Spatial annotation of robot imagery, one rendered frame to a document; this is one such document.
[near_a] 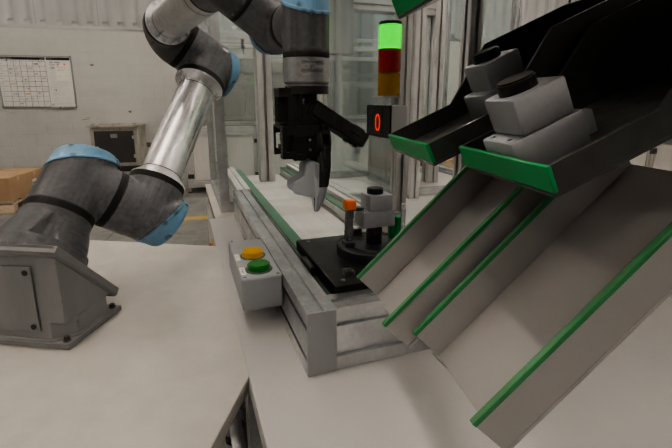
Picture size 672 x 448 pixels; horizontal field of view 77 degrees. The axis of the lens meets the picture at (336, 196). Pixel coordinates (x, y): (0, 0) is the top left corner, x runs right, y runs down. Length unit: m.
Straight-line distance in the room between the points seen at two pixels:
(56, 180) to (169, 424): 0.47
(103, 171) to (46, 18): 8.60
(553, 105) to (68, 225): 0.75
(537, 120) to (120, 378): 0.64
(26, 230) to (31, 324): 0.15
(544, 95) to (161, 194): 0.75
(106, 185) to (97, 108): 8.27
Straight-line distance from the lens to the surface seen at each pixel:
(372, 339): 0.68
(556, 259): 0.48
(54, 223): 0.85
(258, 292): 0.75
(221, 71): 1.11
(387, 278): 0.60
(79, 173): 0.90
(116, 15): 9.17
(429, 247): 0.59
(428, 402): 0.64
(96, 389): 0.73
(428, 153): 0.43
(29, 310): 0.85
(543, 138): 0.36
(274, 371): 0.69
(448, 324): 0.47
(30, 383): 0.79
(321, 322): 0.63
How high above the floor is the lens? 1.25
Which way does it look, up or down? 13 degrees down
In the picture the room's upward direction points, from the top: straight up
